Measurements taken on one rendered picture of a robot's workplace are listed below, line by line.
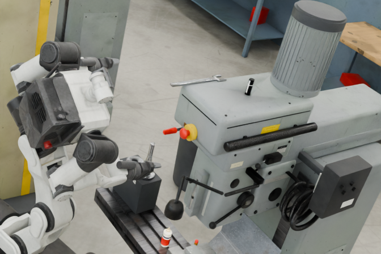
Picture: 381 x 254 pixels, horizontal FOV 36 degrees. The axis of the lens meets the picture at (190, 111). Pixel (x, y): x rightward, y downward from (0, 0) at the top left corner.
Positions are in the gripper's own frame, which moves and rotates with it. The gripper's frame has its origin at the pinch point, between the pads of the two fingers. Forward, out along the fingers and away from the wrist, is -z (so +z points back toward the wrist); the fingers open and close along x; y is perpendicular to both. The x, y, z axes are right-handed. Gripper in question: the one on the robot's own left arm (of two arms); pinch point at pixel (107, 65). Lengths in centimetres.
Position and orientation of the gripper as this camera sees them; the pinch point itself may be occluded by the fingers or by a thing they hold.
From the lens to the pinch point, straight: 293.2
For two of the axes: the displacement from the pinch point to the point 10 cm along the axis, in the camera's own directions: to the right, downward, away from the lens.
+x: 8.0, -3.6, -4.8
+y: -3.6, -9.3, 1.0
